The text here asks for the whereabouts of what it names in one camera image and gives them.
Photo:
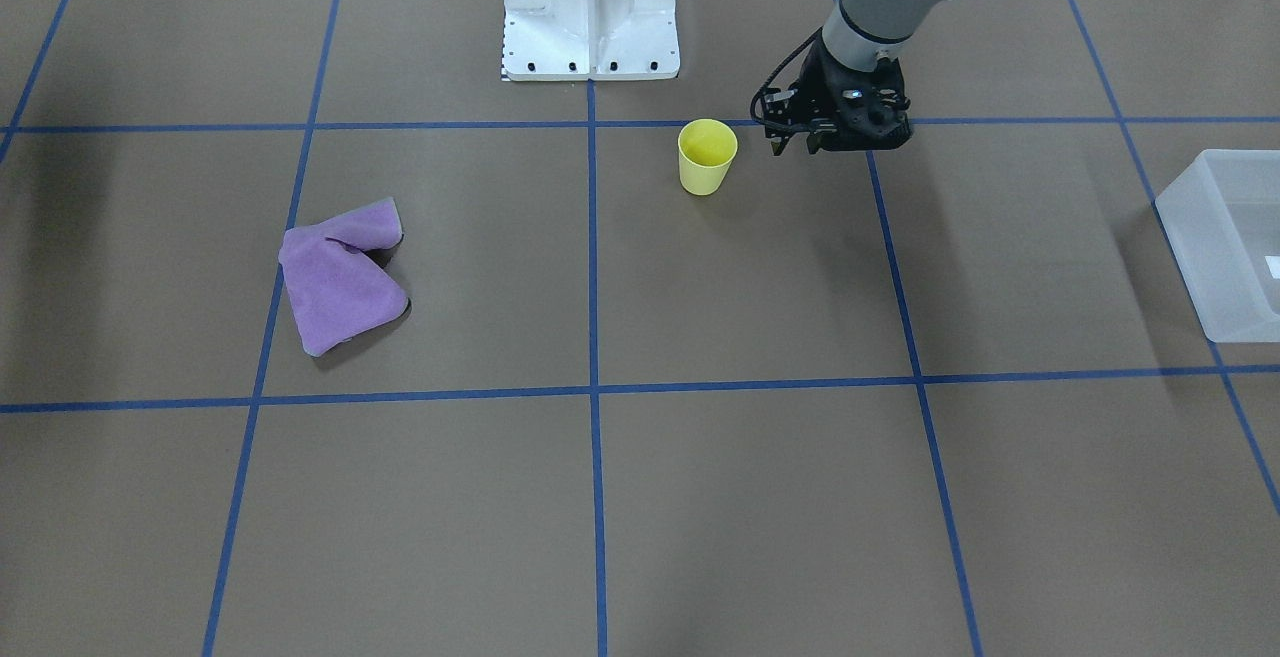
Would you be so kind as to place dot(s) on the yellow plastic cup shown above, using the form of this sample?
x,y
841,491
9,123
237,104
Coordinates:
x,y
706,150

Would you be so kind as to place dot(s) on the clear plastic storage box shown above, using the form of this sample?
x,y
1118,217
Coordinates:
x,y
1221,216

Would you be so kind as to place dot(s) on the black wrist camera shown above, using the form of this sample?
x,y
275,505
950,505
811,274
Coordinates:
x,y
773,109

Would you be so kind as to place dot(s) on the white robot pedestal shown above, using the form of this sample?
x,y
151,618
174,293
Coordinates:
x,y
565,40

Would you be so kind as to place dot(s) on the purple cloth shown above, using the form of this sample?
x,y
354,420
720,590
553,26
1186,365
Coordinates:
x,y
335,289

